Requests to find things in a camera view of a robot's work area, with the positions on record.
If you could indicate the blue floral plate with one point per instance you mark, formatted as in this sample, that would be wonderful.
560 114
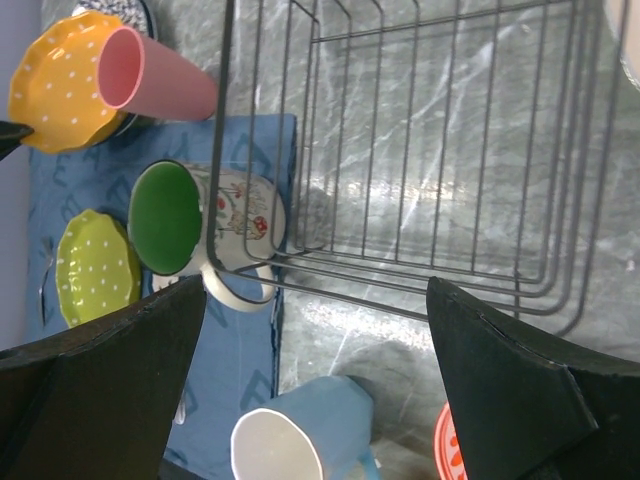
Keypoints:
134 13

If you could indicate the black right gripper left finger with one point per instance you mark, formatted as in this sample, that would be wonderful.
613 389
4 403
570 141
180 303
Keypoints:
97 401

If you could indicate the green polka dot plate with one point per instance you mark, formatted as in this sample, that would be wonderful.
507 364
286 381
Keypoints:
97 270

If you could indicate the silver fork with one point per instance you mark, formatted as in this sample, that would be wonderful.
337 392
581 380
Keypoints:
47 245

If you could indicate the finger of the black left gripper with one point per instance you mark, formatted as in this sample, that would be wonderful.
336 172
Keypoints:
11 136

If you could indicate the light blue mug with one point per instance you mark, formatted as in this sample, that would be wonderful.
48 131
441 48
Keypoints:
319 430

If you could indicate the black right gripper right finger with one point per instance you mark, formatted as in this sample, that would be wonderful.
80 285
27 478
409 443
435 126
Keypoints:
527 404

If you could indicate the orange polka dot plate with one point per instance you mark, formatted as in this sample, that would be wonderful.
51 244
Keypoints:
54 89

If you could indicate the pink plastic cup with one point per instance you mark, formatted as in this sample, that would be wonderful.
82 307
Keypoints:
141 76

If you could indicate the green-inside floral mug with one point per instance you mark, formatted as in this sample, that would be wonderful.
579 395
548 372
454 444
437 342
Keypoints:
177 210

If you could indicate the red white patterned dish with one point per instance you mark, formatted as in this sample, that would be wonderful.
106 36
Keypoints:
447 454

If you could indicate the black wire dish rack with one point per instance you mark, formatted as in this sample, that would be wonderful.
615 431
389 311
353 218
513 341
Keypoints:
492 144

